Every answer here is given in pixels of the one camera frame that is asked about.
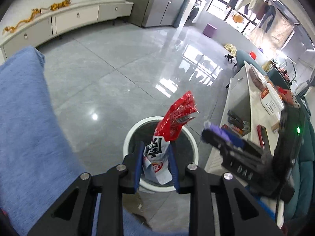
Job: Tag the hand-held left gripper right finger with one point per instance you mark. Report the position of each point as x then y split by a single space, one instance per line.
173 168

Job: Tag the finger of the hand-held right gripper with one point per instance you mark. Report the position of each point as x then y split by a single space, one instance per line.
216 143
226 134

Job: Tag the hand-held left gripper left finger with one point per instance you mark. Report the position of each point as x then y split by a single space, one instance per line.
139 167

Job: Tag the white round trash bin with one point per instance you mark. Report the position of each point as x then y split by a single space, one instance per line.
189 152

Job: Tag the red and white snack bag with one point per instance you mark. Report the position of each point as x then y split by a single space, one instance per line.
177 118

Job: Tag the long red box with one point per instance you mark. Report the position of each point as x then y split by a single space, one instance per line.
261 137

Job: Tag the white coffee table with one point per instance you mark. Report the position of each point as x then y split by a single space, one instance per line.
256 108

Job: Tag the teal sofa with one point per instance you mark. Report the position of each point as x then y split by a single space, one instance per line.
304 189

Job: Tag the white box with red label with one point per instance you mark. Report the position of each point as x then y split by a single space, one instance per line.
270 99

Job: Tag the brown snack packet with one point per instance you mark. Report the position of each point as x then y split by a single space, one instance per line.
257 77

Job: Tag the small black floor object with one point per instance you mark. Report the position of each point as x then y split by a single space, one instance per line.
230 57

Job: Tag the teal chair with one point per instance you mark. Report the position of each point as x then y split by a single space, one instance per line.
242 57

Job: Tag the red container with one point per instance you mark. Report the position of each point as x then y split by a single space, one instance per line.
252 55

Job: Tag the yellow cloth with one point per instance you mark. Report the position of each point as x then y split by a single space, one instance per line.
230 48

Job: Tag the purple stool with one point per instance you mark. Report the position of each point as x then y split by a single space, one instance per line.
209 30

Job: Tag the patterned beige hanging blanket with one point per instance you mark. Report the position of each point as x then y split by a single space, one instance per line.
275 34

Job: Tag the orange garment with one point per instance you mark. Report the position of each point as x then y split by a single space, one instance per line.
238 18

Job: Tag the blue shaggy rug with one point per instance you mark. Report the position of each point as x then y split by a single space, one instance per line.
29 115

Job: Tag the grey washing machine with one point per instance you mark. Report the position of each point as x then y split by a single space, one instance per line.
196 11

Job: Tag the row of hanging clothes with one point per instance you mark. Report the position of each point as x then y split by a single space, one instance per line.
253 1

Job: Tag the silver refrigerator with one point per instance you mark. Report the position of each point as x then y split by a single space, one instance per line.
157 2

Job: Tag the cream TV cabinet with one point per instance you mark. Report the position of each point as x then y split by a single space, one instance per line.
73 17

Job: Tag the short golden dragon ornament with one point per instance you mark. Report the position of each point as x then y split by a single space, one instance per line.
60 5

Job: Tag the long golden dragon ornament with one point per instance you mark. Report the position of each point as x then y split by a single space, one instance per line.
24 21

